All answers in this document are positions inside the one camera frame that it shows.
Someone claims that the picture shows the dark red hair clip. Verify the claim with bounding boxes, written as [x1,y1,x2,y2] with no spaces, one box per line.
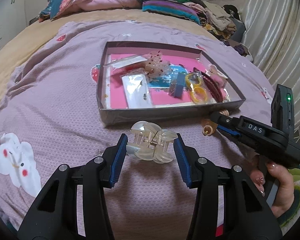
[193,67,223,103]

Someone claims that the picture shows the yellow hoop earrings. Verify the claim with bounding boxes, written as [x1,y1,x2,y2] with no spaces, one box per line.
[185,72,209,104]

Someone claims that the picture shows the pearly white claw hair clip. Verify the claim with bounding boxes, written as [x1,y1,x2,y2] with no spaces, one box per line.
[126,121,178,164]

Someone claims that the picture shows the beige red-dotted mesh scrunchie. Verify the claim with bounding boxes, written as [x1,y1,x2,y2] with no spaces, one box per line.
[143,50,172,79]

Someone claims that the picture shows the white earring card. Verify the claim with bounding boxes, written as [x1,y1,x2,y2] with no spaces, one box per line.
[121,74,153,109]

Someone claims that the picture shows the person's right hand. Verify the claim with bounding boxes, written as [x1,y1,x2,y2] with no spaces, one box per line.
[250,155,294,218]

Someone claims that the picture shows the pink bear hair clip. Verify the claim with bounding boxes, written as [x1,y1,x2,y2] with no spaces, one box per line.
[206,64,228,88]

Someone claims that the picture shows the purple shallow cardboard tray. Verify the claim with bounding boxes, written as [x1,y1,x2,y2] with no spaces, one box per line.
[97,41,245,126]

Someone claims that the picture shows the pile of folded clothes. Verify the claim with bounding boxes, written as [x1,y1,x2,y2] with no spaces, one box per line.
[178,0,253,62]

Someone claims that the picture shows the white pleated curtain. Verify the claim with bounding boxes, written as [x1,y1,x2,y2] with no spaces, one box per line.
[241,0,300,126]

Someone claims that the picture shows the clear plastic bag white card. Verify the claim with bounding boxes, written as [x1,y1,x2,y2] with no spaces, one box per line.
[105,55,147,69]

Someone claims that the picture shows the purple teal striped blanket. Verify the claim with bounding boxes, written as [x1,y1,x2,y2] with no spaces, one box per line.
[142,0,201,25]

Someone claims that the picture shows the tan bed sheet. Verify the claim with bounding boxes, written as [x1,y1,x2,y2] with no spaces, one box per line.
[0,9,216,101]

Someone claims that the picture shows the white wardrobe doors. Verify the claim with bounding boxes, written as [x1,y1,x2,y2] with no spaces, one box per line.
[0,0,27,49]

